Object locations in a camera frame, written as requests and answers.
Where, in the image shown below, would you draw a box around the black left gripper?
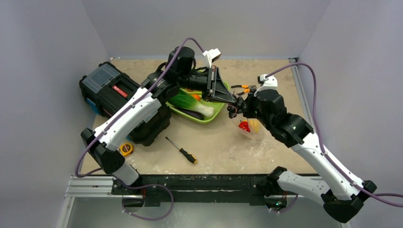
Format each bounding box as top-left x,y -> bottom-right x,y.
178,65 -> 236,104

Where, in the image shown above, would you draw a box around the yellow pear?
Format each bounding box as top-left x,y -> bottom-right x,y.
248,119 -> 261,134

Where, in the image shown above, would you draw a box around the black grape bunch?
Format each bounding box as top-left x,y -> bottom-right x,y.
227,96 -> 248,119

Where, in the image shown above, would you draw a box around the clear zip top bag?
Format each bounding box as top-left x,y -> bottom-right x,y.
232,116 -> 266,140

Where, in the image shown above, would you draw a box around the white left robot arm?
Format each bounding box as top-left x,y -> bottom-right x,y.
81,46 -> 236,194

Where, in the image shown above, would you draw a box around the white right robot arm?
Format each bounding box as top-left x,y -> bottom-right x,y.
235,89 -> 377,223

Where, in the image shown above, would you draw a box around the orange fruit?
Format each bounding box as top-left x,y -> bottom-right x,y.
191,94 -> 201,101

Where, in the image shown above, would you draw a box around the orange black pliers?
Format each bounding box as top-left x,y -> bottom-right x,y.
231,85 -> 257,96

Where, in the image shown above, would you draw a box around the purple eggplant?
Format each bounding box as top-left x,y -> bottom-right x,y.
175,107 -> 204,120

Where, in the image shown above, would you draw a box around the green bok choy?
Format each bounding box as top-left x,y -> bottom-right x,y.
168,90 -> 214,118

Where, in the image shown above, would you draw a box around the black yellow screwdriver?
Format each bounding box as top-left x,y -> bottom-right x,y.
165,137 -> 197,164

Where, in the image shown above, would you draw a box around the yellow tape measure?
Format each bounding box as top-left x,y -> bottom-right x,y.
119,142 -> 134,157

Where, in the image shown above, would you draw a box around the black toolbox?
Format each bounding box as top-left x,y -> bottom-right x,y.
79,62 -> 171,146

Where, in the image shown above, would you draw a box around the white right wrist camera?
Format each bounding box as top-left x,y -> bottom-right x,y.
254,74 -> 278,97

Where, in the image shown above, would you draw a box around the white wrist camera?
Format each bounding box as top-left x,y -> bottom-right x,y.
254,74 -> 278,97
202,48 -> 221,68

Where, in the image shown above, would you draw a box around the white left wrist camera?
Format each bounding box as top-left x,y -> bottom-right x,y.
202,48 -> 221,68

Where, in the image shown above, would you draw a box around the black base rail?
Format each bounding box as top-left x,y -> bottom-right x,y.
111,174 -> 283,207

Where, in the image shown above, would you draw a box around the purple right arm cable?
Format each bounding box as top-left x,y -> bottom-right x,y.
264,62 -> 403,209

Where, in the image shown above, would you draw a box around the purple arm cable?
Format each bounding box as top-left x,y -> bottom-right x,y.
264,62 -> 403,209
75,37 -> 207,221

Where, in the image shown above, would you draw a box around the aluminium frame rail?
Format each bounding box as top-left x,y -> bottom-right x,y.
65,175 -> 113,198

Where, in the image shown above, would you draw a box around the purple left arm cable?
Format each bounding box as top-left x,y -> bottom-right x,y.
75,37 -> 207,221

